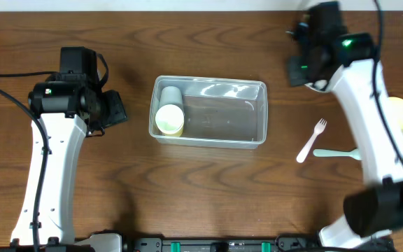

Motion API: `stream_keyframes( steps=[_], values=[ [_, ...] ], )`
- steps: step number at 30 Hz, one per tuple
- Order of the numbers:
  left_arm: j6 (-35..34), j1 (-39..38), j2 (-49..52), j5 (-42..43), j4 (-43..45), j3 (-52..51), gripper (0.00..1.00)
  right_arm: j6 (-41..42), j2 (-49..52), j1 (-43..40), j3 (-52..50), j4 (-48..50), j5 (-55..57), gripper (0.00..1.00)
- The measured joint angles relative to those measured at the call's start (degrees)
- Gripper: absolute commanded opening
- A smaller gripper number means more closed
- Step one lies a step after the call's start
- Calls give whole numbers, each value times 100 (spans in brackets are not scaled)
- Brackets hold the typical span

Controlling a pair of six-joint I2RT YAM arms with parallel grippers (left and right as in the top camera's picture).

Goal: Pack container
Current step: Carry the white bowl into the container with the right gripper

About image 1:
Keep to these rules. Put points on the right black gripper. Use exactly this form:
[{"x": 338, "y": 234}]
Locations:
[{"x": 296, "y": 72}]

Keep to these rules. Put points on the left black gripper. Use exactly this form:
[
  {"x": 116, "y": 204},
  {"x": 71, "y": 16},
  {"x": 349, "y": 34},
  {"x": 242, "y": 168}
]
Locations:
[{"x": 114, "y": 109}]

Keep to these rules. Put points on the yellow paper cup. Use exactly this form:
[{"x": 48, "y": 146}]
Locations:
[{"x": 172, "y": 133}]

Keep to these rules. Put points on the grey paper cup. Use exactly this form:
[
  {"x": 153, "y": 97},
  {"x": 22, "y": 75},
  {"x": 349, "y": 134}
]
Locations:
[{"x": 171, "y": 95}]

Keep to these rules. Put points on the mint green plastic spoon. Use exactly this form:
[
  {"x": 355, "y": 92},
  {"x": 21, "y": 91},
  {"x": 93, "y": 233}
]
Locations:
[{"x": 323, "y": 153}]

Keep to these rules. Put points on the black mounting rail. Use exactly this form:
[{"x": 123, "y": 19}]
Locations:
[{"x": 222, "y": 245}]

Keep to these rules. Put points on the white plastic bowl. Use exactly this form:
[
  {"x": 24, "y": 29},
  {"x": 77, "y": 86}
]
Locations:
[{"x": 320, "y": 86}]

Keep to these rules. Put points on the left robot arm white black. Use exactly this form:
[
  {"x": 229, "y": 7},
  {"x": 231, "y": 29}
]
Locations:
[{"x": 66, "y": 108}]

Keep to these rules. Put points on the white plastic fork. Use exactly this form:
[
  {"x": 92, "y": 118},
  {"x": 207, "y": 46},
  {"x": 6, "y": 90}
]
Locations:
[{"x": 318, "y": 129}]

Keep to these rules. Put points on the clear plastic container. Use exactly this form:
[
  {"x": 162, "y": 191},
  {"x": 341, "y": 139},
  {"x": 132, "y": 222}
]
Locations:
[{"x": 219, "y": 112}]

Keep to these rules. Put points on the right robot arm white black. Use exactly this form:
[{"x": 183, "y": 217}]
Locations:
[{"x": 333, "y": 60}]

